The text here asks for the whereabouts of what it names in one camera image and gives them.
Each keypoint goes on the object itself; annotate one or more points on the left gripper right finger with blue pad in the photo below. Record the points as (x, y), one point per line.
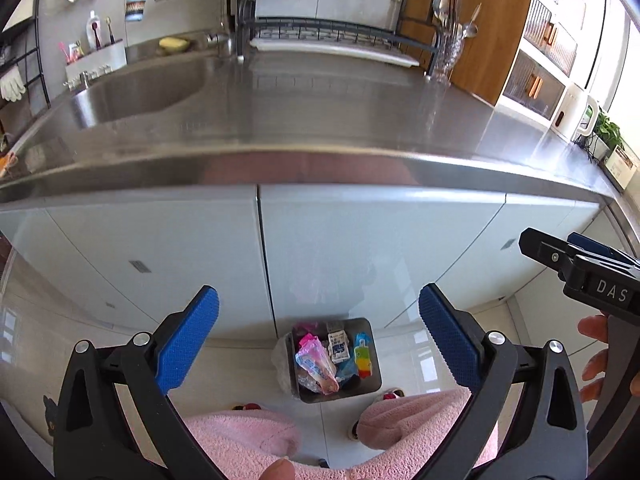
(547, 438)

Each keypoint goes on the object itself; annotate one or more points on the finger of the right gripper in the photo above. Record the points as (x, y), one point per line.
(557, 255)
(590, 245)

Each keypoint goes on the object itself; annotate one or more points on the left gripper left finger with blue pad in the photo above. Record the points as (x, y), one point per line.
(92, 438)

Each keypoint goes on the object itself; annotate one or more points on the white milk carton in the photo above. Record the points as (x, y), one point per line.
(338, 346)

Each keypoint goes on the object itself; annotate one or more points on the pink snack wrapper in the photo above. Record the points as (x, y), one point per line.
(315, 361)

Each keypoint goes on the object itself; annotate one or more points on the blue ice cream wrapper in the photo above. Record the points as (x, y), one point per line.
(360, 362)

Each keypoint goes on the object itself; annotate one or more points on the clear plastic bag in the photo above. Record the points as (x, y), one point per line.
(282, 362)

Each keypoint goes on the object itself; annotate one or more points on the dark trash bin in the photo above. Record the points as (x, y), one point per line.
(306, 389)

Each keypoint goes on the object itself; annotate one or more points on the person right hand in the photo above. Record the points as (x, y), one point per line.
(594, 327)

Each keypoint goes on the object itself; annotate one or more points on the pink fleece leg left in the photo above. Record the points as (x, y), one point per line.
(255, 444)

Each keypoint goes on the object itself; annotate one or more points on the green potted plant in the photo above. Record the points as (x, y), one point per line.
(608, 132)

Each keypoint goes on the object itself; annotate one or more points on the white electric kettle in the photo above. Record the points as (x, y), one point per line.
(576, 115)

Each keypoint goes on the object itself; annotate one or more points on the white storage cabinet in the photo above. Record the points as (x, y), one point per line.
(567, 43)

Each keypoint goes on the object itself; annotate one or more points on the glass cutlery holder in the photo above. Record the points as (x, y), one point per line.
(449, 50)

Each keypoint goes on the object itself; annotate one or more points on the black dish rack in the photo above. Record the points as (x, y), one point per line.
(371, 23)

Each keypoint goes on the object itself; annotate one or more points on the wooden cutting board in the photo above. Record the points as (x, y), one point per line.
(488, 57)

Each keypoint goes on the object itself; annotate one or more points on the orange cloth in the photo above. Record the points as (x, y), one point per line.
(7, 163)

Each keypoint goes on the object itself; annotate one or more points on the stainless steel sink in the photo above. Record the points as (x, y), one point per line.
(141, 92)

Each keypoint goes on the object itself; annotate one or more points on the white drip tray lower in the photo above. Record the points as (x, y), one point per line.
(393, 57)

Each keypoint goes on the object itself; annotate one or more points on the white toothbrush holder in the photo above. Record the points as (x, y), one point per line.
(97, 63)

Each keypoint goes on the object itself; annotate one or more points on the white rubber glove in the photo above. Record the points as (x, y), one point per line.
(12, 85)

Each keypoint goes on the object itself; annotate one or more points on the yellow sponge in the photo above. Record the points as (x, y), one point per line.
(174, 45)

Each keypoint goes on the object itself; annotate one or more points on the white toothpaste tube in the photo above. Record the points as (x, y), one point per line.
(93, 30)

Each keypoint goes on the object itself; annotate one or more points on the black side shelf rack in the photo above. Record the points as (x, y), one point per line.
(21, 46)

